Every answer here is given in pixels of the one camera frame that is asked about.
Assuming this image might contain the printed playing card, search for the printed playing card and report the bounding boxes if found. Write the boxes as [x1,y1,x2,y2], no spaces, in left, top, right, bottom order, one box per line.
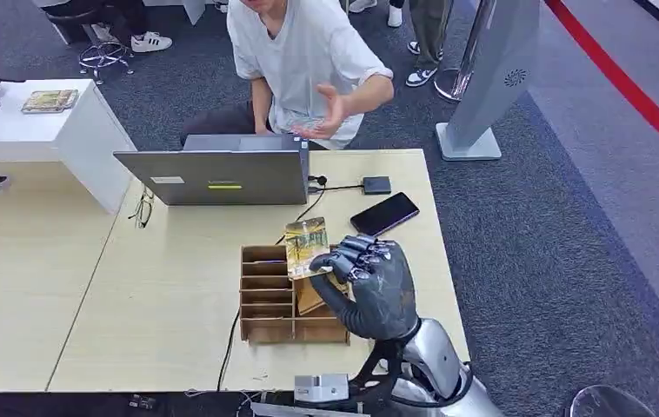
[284,217,332,281]

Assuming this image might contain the stack of cards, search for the stack of cards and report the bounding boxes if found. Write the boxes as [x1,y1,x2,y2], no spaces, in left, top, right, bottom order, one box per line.
[20,89,80,115]

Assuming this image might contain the eyeglasses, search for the eyeglasses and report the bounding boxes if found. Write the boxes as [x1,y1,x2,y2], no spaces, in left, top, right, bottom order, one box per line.
[128,183,156,230]

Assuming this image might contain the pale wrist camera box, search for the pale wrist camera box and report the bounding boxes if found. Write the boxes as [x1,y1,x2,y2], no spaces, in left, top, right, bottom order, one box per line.
[293,374,350,404]

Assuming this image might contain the white furniture corner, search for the white furniture corner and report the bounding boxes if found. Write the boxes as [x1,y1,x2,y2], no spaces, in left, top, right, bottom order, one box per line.
[143,0,208,25]

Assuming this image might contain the person's white shoes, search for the person's white shoes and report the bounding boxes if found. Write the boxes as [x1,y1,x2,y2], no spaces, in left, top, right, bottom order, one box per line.
[348,0,404,29]

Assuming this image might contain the grey laptop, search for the grey laptop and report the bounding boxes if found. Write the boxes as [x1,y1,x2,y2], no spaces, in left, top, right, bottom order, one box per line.
[113,133,311,207]

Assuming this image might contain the small black drive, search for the small black drive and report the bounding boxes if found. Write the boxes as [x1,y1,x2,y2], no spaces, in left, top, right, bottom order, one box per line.
[362,175,393,196]

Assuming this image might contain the round metal base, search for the round metal base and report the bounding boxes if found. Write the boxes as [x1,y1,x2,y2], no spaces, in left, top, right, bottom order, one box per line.
[568,384,659,417]

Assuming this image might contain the wooden card box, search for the wooden card box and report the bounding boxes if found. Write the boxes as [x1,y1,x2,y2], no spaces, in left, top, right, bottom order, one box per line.
[239,244,351,347]

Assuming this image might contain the black drive cable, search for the black drive cable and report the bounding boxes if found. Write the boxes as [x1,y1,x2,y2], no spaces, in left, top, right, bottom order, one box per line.
[309,182,365,194]

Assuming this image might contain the person with white shoes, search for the person with white shoes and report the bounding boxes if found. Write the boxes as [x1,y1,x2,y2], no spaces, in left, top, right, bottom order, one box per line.
[41,0,173,55]

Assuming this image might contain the black smartphone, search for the black smartphone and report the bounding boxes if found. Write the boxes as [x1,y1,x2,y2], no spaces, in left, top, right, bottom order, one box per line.
[349,192,421,238]

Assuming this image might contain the white cabinet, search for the white cabinet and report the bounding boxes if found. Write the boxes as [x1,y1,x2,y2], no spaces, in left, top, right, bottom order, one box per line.
[0,78,137,215]

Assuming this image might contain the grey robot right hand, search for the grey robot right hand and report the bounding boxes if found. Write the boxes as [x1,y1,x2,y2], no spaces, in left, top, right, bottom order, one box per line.
[309,235,421,341]

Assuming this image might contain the chrome stanchion post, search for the chrome stanchion post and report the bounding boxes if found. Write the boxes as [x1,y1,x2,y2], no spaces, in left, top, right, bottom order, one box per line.
[433,0,495,105]

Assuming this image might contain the person in olive trousers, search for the person in olive trousers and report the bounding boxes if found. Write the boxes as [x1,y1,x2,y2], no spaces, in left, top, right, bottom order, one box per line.
[405,0,447,89]

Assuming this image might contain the person's left hand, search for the person's left hand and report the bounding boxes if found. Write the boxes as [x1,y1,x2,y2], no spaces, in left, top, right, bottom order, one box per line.
[293,84,348,142]

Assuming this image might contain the grey kiosk stand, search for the grey kiosk stand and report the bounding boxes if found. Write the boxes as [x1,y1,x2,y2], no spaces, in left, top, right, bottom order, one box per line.
[436,0,543,162]

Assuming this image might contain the long black power cable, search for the long black power cable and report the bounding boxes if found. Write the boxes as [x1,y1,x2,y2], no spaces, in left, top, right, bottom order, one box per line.
[216,174,330,394]

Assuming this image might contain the chrome stool base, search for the chrome stool base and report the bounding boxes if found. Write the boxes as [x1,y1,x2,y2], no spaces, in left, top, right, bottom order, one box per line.
[77,41,135,86]

